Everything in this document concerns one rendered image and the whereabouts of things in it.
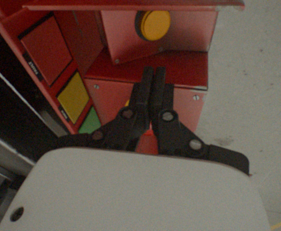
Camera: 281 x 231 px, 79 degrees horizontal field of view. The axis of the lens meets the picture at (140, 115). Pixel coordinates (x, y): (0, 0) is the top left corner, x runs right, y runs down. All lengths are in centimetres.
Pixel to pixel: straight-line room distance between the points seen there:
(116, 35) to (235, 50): 92
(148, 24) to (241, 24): 84
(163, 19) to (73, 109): 15
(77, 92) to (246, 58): 101
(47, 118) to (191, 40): 24
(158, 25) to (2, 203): 42
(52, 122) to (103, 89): 12
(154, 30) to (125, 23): 3
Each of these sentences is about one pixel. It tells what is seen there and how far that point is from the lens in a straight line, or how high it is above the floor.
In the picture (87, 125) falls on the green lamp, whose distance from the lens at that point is 25.
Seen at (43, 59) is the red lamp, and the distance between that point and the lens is 18.
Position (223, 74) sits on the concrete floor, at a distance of 118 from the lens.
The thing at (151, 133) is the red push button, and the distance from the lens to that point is 23.
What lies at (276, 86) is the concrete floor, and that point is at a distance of 131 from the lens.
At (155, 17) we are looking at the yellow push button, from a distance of 22.
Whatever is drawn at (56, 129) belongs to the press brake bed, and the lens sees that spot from 33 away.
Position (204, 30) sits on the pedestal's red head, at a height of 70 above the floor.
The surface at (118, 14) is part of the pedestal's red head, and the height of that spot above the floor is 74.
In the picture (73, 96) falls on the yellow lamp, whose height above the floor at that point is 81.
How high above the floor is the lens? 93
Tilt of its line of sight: 37 degrees down
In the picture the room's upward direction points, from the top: 163 degrees counter-clockwise
